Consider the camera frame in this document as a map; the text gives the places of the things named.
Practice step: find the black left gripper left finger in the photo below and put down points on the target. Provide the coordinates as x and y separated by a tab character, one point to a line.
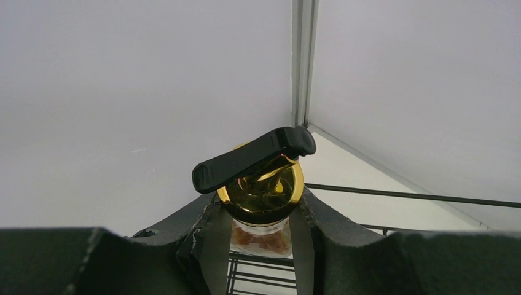
94	260

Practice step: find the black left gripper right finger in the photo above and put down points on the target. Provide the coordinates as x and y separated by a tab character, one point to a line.
339	256

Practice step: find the glass bottle brown contents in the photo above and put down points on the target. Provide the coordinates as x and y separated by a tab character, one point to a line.
259	184

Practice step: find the black wire rack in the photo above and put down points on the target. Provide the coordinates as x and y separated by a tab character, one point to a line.
272	275

